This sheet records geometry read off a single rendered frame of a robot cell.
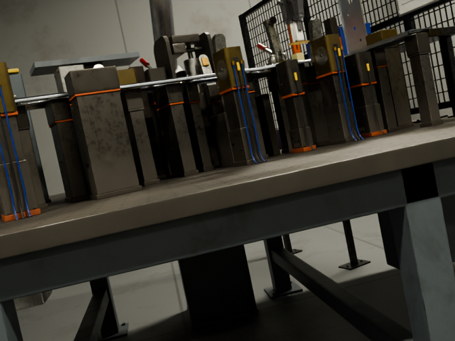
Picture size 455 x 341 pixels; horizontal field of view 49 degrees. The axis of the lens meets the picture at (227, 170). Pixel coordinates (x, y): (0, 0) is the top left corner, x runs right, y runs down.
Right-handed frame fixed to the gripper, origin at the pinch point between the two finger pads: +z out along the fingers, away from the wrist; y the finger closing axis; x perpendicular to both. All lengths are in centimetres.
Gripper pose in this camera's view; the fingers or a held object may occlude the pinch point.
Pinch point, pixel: (296, 32)
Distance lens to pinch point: 191.2
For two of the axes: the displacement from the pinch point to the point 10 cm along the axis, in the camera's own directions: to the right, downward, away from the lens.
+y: 4.5, -0.5, -8.9
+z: 2.0, 9.8, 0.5
